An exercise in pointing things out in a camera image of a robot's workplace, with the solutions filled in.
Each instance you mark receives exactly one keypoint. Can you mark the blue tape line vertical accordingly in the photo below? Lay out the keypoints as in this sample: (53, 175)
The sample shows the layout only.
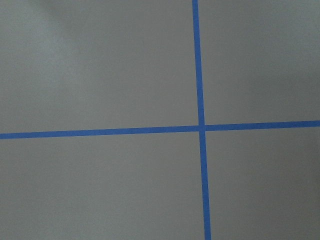
(201, 122)

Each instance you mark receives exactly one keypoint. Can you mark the blue tape line horizontal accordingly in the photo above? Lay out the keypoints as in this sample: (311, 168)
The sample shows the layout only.
(161, 130)

